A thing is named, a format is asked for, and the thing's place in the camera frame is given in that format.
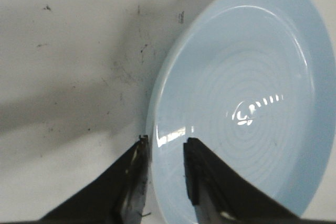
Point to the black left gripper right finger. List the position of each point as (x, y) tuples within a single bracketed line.
[(218, 193)]

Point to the light blue round plate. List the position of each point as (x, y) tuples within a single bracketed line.
[(254, 80)]

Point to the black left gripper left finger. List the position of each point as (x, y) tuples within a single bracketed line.
[(118, 195)]

